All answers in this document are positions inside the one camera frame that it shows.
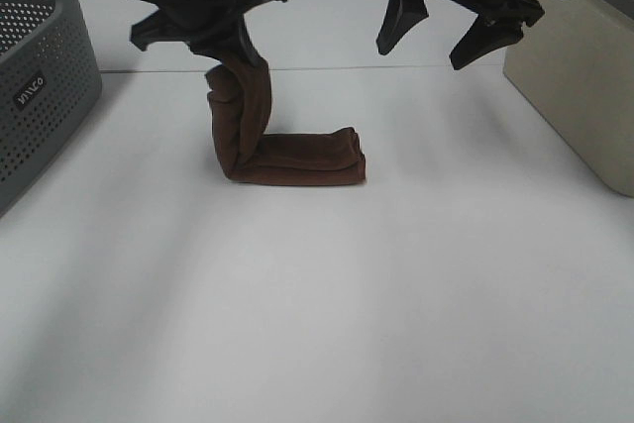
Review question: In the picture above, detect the brown towel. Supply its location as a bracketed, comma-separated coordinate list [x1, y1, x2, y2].
[206, 53, 366, 186]

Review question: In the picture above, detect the beige storage box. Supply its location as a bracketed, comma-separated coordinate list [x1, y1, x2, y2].
[503, 0, 633, 196]

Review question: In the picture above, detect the grey perforated laundry basket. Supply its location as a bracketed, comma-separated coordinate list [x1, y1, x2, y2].
[1, 0, 102, 211]

